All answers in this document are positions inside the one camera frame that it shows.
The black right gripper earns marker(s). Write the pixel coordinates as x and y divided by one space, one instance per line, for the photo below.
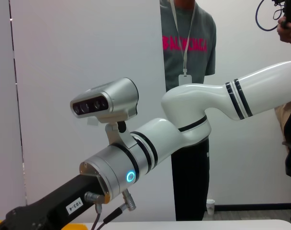
54 203

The person grey shirt black trousers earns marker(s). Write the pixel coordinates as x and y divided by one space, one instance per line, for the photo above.
200 28

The white paper cup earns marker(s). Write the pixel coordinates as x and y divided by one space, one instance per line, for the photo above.
210 207

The yellow plastic bin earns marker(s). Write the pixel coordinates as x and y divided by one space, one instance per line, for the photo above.
76 226

